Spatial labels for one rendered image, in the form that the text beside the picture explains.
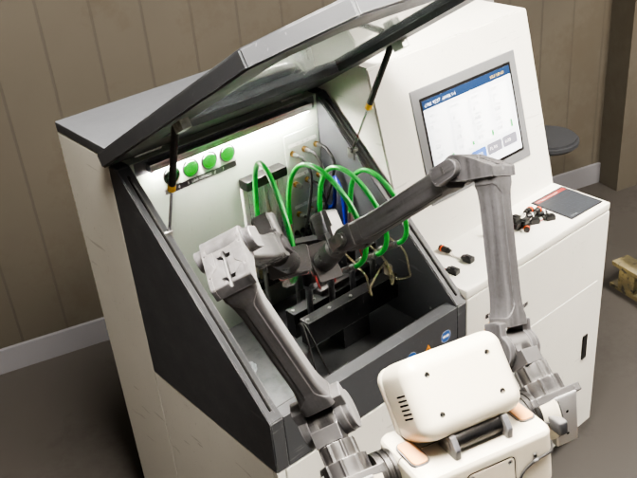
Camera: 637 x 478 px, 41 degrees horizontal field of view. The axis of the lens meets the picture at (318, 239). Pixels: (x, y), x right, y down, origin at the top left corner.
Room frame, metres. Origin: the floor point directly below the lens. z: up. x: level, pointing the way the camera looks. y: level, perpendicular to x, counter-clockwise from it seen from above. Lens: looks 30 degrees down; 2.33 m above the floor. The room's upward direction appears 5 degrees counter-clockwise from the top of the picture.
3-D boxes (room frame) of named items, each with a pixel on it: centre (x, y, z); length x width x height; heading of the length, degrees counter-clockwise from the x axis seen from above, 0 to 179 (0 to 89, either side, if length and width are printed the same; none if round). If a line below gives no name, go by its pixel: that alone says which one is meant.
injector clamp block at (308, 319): (2.04, -0.05, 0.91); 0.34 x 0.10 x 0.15; 128
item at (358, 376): (1.78, -0.11, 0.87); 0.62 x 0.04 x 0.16; 128
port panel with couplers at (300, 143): (2.32, 0.01, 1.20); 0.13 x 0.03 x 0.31; 128
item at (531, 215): (2.31, -0.63, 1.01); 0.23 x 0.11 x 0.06; 128
